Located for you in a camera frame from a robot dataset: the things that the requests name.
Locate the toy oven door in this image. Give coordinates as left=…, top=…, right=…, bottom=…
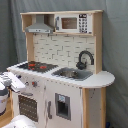
left=18, top=92, right=38, bottom=122

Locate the grey toy ice dispenser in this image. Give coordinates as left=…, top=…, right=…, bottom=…
left=55, top=93, right=71, bottom=120

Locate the wooden toy kitchen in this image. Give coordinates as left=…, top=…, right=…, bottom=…
left=8, top=10, right=115, bottom=128

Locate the black toy stovetop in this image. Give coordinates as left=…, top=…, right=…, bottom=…
left=20, top=61, right=56, bottom=73

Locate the black toy faucet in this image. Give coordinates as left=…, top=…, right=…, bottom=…
left=76, top=50, right=94, bottom=70

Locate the toy microwave oven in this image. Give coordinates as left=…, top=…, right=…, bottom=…
left=55, top=14, right=93, bottom=34

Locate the grey cabinet door handle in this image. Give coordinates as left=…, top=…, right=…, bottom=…
left=47, top=101, right=52, bottom=119

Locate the small metal pot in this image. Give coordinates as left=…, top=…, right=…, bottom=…
left=60, top=70, right=78, bottom=78

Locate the grey toy range hood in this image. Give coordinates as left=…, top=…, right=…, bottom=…
left=25, top=15, right=53, bottom=34

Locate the grey toy sink basin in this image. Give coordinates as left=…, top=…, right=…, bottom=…
left=52, top=67, right=92, bottom=81

